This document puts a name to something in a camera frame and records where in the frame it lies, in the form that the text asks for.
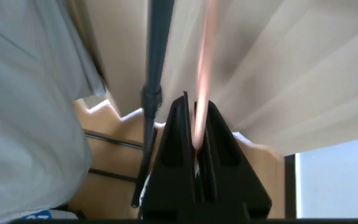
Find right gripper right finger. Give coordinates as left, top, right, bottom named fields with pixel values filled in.
left=194, top=100, right=273, bottom=219

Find pink clothes hanger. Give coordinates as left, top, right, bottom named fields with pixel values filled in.
left=191, top=0, right=219, bottom=150

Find pale grey shorts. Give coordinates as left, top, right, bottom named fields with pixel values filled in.
left=0, top=0, right=107, bottom=224

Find black clothes rack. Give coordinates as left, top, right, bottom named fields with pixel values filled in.
left=84, top=0, right=176, bottom=208

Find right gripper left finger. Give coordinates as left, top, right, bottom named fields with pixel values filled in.
left=140, top=91, right=200, bottom=219

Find beige curtain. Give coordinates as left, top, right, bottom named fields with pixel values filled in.
left=67, top=0, right=358, bottom=156

